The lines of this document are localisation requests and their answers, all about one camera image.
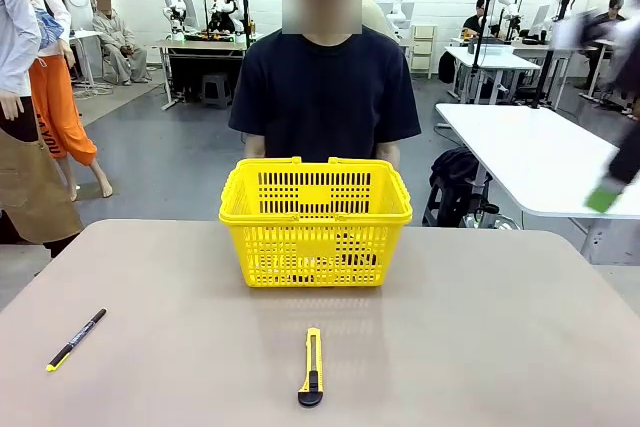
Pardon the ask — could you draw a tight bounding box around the person's left forearm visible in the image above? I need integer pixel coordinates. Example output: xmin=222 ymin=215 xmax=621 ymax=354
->
xmin=375 ymin=140 xmax=401 ymax=166

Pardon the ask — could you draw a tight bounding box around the yellow black utility knife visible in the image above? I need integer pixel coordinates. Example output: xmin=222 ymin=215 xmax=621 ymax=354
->
xmin=297 ymin=327 xmax=325 ymax=409

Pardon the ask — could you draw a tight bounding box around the grey plastic stool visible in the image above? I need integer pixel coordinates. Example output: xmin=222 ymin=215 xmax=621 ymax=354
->
xmin=201 ymin=71 xmax=235 ymax=109

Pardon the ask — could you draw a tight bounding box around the background person in beige top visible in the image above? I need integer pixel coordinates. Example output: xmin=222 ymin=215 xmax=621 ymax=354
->
xmin=360 ymin=0 xmax=401 ymax=43

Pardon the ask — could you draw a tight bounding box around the white background desk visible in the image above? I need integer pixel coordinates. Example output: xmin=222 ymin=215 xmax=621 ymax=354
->
xmin=443 ymin=44 xmax=541 ymax=106

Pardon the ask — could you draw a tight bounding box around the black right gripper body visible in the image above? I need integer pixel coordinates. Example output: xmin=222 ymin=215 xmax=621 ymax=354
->
xmin=603 ymin=116 xmax=640 ymax=193

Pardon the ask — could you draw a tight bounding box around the yellow plastic shopping basket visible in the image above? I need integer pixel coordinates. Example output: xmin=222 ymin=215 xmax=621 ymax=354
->
xmin=218 ymin=156 xmax=414 ymax=289

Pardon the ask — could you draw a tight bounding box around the background person in black clothes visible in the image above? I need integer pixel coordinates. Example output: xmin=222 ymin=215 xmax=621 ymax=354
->
xmin=597 ymin=0 xmax=626 ymax=23

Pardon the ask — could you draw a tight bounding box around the background person behind tripod pole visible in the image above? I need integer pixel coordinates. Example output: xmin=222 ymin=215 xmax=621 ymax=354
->
xmin=463 ymin=0 xmax=494 ymax=33

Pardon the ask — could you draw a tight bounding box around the grey background desk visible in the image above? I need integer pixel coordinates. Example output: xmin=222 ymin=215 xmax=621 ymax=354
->
xmin=152 ymin=36 xmax=251 ymax=111

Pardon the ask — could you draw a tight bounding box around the background person with black hair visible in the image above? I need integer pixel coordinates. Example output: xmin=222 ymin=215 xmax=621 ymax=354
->
xmin=208 ymin=0 xmax=236 ymax=33

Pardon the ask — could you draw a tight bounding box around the white drawer cabinet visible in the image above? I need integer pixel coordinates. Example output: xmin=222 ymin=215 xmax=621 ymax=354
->
xmin=410 ymin=23 xmax=440 ymax=80

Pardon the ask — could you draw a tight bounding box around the person's right forearm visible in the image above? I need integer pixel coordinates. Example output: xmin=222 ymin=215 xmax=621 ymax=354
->
xmin=243 ymin=132 xmax=267 ymax=158

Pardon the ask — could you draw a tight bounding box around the black backpack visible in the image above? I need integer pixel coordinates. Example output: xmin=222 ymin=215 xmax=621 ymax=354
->
xmin=428 ymin=146 xmax=494 ymax=228

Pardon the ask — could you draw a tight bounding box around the person in dark t-shirt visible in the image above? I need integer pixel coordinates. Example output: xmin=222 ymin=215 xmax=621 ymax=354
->
xmin=228 ymin=0 xmax=422 ymax=164

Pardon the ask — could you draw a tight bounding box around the mannequin with brown apron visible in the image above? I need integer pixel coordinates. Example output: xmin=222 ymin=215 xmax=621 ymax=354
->
xmin=0 ymin=0 xmax=84 ymax=258

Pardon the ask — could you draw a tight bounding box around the black pen with yellow cap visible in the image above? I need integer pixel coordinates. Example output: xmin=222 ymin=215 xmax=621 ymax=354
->
xmin=45 ymin=308 xmax=108 ymax=373

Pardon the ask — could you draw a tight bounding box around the large white table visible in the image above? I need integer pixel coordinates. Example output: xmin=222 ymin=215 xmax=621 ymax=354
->
xmin=434 ymin=102 xmax=640 ymax=266

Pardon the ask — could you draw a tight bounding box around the thin black tripod pole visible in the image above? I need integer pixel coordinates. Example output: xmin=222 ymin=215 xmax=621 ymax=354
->
xmin=472 ymin=0 xmax=496 ymax=101

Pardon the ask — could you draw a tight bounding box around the black camera tripod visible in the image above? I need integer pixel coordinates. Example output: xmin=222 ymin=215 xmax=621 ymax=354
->
xmin=529 ymin=0 xmax=577 ymax=111

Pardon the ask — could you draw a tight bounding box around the seated person in grey clothes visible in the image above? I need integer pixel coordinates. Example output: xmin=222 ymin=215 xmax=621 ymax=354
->
xmin=92 ymin=0 xmax=151 ymax=87

